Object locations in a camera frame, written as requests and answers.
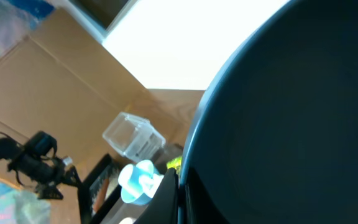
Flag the brown serving tray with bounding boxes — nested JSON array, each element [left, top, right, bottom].
[[101, 144, 183, 224]]

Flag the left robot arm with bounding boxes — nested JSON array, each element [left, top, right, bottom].
[[0, 131, 81, 200]]

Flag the light blue small bowl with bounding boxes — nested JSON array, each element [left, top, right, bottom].
[[118, 160, 163, 205]]

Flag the blue plate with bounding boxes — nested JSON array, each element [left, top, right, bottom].
[[180, 0, 358, 223]]

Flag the white paper cup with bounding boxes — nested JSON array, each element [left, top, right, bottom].
[[119, 217, 136, 224]]

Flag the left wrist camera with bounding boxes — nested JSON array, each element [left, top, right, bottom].
[[62, 156, 73, 166]]

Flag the brown cardboard box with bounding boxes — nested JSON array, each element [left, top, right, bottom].
[[0, 7, 149, 190]]

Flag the pile of white rice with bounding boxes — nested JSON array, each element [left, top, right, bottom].
[[108, 174, 119, 192]]

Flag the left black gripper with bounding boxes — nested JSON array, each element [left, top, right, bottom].
[[7, 131, 81, 200]]

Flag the black rectangular tray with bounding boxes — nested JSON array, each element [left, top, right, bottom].
[[77, 154, 121, 224]]

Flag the yellow snack packet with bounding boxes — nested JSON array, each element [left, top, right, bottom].
[[166, 156, 182, 176]]

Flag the orange carrot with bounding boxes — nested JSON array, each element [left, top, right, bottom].
[[93, 179, 109, 213]]

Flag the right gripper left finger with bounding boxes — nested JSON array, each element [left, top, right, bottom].
[[135, 168, 179, 224]]

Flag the clear plastic bin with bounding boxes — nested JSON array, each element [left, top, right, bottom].
[[102, 112, 166, 162]]

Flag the light blue cup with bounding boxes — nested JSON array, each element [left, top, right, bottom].
[[118, 164, 152, 197]]

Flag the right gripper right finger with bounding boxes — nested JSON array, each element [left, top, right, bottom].
[[185, 168, 228, 224]]

